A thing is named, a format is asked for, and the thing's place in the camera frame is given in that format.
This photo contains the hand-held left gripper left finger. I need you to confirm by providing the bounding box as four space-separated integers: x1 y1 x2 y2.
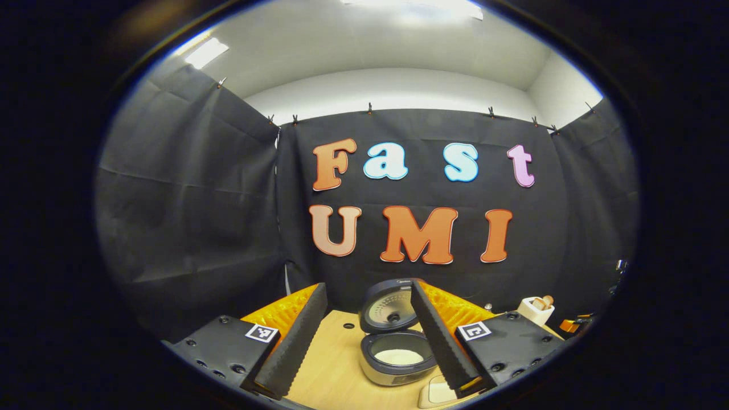
162 283 329 399

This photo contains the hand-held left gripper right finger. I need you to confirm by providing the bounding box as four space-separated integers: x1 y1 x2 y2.
410 279 564 399

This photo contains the dark grey rice cooker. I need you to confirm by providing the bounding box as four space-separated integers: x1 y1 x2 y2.
359 278 440 387

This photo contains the white toaster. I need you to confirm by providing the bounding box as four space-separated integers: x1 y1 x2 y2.
517 296 555 327

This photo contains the black backdrop cloth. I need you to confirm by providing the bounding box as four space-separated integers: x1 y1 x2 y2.
94 60 640 342

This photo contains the white rice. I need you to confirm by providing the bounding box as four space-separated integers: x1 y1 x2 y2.
374 348 425 367

